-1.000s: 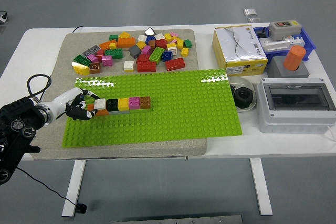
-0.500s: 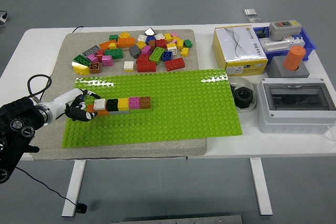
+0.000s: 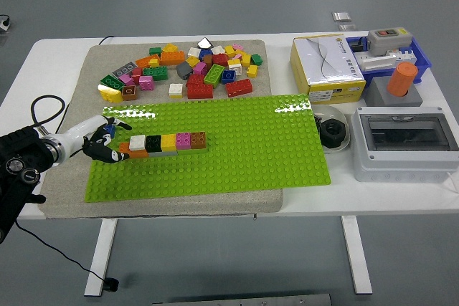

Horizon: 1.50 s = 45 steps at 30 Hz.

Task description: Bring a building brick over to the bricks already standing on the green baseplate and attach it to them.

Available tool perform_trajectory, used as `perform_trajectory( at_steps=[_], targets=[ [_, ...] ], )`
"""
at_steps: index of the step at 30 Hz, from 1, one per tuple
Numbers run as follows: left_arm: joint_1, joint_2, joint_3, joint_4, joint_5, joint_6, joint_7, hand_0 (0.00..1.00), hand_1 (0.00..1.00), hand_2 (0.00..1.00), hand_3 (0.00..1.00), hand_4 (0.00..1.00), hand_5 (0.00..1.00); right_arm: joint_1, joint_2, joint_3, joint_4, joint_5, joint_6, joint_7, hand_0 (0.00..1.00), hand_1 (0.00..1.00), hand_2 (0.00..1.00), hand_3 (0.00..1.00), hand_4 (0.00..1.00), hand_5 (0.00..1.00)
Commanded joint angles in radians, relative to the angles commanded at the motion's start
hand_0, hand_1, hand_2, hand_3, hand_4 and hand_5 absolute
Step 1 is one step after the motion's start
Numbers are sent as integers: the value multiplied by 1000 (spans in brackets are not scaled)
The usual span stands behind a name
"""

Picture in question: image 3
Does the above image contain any orange long building brick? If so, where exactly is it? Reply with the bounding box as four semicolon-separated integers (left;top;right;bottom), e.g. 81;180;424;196
135;54;161;70
159;51;186;67
118;142;150;160

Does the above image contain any grey square block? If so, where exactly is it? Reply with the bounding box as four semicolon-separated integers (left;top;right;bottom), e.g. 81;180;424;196
364;76;424;107

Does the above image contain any blue plastic bin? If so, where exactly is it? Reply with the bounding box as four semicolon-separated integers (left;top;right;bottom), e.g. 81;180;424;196
346;35;433;87

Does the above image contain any dark green long brick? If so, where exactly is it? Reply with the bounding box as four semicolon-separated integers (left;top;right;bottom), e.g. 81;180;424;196
99;74;126;92

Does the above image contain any dark grey building brick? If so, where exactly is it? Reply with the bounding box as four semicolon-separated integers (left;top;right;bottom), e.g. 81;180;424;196
175;61;194;81

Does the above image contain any red long building brick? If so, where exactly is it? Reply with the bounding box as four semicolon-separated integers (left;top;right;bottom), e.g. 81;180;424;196
224;78;254;98
186;83;214;100

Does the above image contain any yellow long building brick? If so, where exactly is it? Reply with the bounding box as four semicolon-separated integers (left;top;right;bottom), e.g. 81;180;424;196
97;83;124;103

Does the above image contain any grey flat long brick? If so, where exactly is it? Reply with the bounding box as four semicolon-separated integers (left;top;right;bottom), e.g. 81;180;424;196
112;61;138;77

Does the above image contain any yellow and white cardboard box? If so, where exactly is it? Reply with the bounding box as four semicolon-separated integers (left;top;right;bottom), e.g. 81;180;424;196
289;34;367;103

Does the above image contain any grey-brown table mat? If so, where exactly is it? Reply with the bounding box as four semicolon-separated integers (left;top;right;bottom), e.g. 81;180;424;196
37;39;284;219

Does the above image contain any green long building brick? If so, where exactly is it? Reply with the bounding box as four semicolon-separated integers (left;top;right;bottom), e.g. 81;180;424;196
142;65;169;82

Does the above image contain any white table leg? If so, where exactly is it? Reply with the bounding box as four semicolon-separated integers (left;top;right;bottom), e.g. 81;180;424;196
340;215;373;295
84;218;118;297

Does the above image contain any lime green long brick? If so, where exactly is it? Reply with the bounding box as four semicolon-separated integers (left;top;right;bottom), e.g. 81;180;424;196
203;63;226;88
176;141;209;156

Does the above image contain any large black hex nut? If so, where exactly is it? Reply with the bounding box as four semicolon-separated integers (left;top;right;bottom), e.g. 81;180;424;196
318;118;348;149

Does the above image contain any green studded baseplate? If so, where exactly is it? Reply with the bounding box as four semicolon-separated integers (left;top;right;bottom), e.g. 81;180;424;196
84;93;331;203

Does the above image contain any white dish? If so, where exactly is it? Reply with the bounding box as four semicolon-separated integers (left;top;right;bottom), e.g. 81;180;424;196
310;104;351;155

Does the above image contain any orange cylinder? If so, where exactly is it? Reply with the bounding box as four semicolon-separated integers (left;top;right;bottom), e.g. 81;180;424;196
386;61;419;98

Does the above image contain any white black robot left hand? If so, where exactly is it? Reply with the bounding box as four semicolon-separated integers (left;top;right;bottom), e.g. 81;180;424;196
59;115;133;163

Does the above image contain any grey switch box red button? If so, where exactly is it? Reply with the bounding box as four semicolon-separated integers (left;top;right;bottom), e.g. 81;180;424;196
366;27;413;57

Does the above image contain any grey electrical distribution box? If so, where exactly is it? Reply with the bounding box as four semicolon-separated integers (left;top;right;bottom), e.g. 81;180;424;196
350;106;459;183

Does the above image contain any thin black hanging cable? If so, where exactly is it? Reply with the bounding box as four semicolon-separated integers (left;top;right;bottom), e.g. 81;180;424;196
13;219;108;284

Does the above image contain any white circuit breaker unit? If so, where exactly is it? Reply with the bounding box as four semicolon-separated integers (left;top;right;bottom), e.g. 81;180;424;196
353;47;419;73

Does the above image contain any black power adapter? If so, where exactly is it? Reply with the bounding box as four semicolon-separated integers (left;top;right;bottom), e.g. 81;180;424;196
349;36;370;53

